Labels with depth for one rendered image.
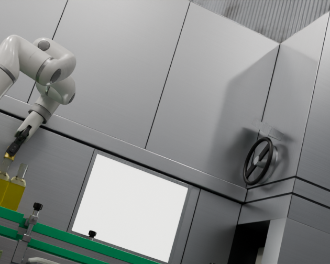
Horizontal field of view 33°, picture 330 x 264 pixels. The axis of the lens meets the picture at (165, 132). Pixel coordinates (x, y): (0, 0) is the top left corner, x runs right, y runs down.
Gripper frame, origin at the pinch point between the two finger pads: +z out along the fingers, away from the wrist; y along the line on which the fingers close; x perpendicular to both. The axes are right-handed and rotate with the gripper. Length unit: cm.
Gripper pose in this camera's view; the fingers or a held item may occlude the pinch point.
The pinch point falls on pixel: (12, 150)
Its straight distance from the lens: 201.8
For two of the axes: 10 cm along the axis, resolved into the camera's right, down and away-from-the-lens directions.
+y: 3.6, -2.2, -9.1
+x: 7.9, 5.8, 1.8
